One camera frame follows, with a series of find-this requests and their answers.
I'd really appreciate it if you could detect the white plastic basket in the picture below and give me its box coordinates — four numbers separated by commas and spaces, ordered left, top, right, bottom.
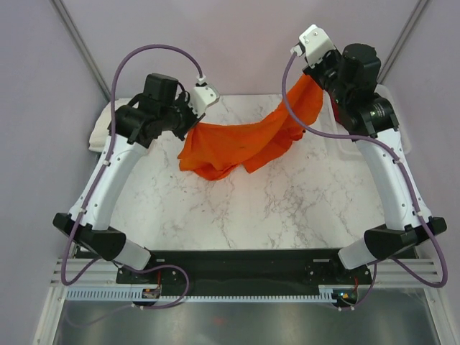
325, 84, 412, 159

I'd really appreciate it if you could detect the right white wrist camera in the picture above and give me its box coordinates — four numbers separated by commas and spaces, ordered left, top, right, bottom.
290, 24, 336, 68

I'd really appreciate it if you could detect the folded white t shirt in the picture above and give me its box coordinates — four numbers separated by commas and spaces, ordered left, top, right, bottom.
88, 103, 111, 153

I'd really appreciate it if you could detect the aluminium rail frame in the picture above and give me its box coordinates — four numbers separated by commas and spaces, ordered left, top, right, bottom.
66, 252, 441, 288

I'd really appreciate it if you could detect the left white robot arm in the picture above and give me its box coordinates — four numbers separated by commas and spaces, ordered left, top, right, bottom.
52, 73, 219, 282

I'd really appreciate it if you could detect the orange t shirt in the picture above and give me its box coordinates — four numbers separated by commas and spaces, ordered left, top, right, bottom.
177, 75, 325, 182

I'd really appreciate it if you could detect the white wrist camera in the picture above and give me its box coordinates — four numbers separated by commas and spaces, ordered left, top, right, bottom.
290, 24, 336, 68
188, 84, 220, 116

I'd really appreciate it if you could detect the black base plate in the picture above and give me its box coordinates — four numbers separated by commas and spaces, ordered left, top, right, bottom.
116, 249, 372, 299

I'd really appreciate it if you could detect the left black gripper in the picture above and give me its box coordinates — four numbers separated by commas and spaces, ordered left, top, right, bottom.
160, 92, 206, 142

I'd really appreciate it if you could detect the white slotted cable duct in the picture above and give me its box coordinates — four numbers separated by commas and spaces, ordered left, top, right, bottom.
65, 287, 352, 303

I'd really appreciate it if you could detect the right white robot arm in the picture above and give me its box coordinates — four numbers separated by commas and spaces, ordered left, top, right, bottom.
303, 43, 447, 283

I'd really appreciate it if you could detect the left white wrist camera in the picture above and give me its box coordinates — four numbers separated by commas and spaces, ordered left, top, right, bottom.
188, 84, 220, 116

